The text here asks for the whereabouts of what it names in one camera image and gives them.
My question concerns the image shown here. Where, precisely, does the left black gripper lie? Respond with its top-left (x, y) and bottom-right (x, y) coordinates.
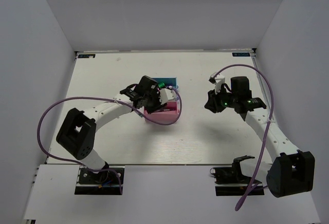
top-left (144, 88), bottom-right (168, 114)

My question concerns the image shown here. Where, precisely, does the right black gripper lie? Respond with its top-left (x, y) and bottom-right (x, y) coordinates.
top-left (205, 84), bottom-right (238, 114)

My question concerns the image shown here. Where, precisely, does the black highlighter green cap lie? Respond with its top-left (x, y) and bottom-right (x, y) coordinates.
top-left (158, 83), bottom-right (166, 88)

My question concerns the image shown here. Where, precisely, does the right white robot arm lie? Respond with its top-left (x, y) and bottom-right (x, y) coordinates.
top-left (205, 74), bottom-right (315, 198)

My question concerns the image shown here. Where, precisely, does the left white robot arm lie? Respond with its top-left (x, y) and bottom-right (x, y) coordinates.
top-left (56, 76), bottom-right (171, 182)

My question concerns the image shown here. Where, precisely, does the pink bin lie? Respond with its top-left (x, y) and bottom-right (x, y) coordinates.
top-left (143, 101), bottom-right (179, 124)

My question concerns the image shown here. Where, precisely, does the light blue bin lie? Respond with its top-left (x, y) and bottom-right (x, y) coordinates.
top-left (152, 77), bottom-right (178, 89)

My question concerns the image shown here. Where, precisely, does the right corner label sticker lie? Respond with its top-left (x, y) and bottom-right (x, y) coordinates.
top-left (232, 52), bottom-right (250, 57)

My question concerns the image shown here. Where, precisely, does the corner label sticker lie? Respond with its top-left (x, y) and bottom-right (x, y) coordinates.
top-left (78, 54), bottom-right (96, 59)
top-left (232, 52), bottom-right (250, 57)

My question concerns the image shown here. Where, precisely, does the left corner label sticker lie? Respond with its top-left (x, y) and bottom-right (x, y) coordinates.
top-left (78, 54), bottom-right (96, 59)

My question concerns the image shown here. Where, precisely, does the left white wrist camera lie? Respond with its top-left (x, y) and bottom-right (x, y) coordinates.
top-left (159, 88), bottom-right (177, 105)

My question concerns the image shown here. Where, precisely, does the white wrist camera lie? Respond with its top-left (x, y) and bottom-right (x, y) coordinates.
top-left (209, 72), bottom-right (225, 94)
top-left (159, 88), bottom-right (177, 105)

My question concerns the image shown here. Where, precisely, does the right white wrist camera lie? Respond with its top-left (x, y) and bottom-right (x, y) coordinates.
top-left (209, 72), bottom-right (225, 94)

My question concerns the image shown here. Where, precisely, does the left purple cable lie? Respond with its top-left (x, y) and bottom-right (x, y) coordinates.
top-left (37, 85), bottom-right (182, 195)

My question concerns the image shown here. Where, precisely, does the purple cable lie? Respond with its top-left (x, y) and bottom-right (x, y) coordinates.
top-left (212, 64), bottom-right (273, 211)
top-left (37, 85), bottom-right (182, 195)

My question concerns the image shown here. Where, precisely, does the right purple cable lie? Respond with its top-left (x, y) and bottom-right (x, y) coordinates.
top-left (212, 64), bottom-right (273, 211)

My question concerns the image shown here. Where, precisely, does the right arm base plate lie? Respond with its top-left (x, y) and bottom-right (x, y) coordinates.
top-left (210, 156), bottom-right (271, 196)

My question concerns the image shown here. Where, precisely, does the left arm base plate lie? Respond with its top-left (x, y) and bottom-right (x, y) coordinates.
top-left (75, 167), bottom-right (125, 195)

